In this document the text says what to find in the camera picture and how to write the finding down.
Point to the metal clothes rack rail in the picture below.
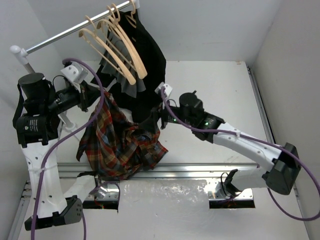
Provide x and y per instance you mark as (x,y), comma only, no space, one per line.
(21,53)

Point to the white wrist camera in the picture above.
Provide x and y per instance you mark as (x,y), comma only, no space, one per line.
(165,88)
(75,73)

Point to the beige hanger under black garment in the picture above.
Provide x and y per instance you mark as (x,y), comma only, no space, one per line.
(131,17)

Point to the black hanging garment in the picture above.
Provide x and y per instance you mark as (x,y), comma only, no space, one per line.
(140,99)

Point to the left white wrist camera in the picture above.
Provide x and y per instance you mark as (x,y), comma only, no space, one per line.
(75,73)

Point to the aluminium mounting rail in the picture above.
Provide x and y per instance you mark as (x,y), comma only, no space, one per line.
(175,168)

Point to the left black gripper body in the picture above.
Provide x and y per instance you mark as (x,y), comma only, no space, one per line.
(84,95)

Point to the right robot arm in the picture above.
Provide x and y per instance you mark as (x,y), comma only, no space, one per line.
(213,129)

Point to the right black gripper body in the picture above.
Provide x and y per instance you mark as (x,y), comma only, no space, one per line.
(167,116)

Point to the plaid flannel shirt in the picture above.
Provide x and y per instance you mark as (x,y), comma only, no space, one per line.
(116,147)

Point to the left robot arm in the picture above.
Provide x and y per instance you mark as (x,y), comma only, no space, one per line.
(53,208)

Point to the white front cover board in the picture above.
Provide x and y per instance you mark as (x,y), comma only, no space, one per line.
(178,210)

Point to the beige hanger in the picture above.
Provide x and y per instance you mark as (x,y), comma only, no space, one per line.
(105,26)
(136,61)
(114,53)
(131,17)

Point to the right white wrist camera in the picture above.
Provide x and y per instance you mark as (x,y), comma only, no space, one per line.
(165,88)

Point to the metal rack upright pole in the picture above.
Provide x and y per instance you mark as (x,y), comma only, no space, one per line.
(35,113)

